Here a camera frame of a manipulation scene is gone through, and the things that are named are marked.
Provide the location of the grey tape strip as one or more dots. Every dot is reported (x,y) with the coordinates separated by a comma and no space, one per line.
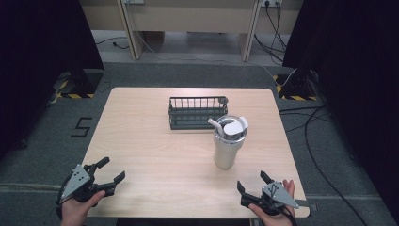
(306,203)

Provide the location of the stand base with striped tape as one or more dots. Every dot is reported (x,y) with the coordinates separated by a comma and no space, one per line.
(298,89)
(83,84)

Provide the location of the white tumbler with straw lid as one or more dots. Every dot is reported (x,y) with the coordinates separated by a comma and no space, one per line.
(227,149)

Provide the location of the black curtain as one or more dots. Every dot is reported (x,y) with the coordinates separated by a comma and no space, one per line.
(34,62)
(360,78)

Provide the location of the person's right hand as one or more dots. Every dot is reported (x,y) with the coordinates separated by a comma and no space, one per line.
(276,220)

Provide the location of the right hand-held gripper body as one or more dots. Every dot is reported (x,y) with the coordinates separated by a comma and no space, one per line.
(277,194)

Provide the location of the white wall socket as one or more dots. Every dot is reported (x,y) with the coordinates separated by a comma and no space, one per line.
(271,3)

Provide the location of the beige wooden desk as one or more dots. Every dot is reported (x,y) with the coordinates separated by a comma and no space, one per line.
(188,19)

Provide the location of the person's left hand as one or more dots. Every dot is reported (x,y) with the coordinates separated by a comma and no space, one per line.
(73,212)

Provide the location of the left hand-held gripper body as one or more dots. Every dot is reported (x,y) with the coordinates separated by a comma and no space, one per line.
(76,180)

